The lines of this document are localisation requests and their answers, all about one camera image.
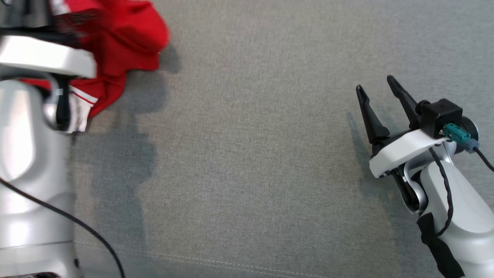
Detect black camera cable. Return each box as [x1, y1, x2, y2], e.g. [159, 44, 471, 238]
[473, 147, 494, 173]
[0, 178, 125, 278]

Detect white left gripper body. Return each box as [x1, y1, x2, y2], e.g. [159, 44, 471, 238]
[0, 35, 97, 79]

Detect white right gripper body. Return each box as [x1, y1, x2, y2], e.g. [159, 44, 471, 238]
[369, 129, 451, 179]

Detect black left camera cable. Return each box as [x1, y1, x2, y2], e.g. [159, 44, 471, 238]
[0, 178, 125, 278]

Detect red basketball jersey white sleeves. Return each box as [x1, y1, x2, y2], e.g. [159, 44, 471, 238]
[19, 0, 171, 134]

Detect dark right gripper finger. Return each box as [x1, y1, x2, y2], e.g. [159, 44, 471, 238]
[355, 84, 391, 145]
[386, 75, 421, 130]

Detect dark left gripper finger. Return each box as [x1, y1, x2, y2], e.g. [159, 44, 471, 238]
[53, 11, 97, 37]

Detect thin black right gripper cable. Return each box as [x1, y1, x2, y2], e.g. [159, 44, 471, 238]
[417, 148, 465, 278]

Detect teal right camera connector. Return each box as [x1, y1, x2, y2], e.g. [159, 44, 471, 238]
[443, 123, 481, 153]

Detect black right camera cable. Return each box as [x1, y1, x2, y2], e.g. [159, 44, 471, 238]
[473, 147, 494, 173]

